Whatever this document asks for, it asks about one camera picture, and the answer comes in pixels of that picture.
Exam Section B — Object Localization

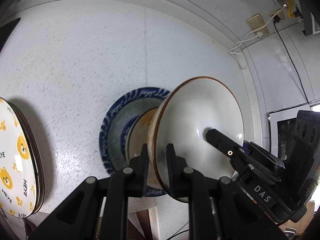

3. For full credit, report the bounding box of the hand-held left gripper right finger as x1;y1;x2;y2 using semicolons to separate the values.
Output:
166;143;287;240

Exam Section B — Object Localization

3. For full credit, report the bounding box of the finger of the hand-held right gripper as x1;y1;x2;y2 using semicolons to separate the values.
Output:
243;141;286;178
205;128;281;186

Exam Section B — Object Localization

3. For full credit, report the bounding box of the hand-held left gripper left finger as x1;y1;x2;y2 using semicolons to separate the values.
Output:
29;143;150;240

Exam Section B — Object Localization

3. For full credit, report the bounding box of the white bowl with brown rim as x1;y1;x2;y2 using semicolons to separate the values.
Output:
147;76;244;203

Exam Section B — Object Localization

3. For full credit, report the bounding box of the blue patterned plate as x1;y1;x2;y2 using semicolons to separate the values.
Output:
99;87;172;197

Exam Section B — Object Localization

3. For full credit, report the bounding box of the yellow bear print plate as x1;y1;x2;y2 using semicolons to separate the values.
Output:
0;97;42;218

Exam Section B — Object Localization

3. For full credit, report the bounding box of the black gas stove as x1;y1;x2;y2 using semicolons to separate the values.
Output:
0;17;21;53

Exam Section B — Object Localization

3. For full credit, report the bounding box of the white power cable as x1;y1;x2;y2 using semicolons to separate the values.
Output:
228;31;263;54

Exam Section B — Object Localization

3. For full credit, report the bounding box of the black power cable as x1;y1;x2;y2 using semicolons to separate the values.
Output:
274;17;310;103

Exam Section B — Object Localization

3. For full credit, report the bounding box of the yellow gas hose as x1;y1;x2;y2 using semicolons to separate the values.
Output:
284;0;297;18

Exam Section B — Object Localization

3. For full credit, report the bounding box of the dark wall-mounted appliance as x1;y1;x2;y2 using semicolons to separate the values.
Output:
285;0;320;37

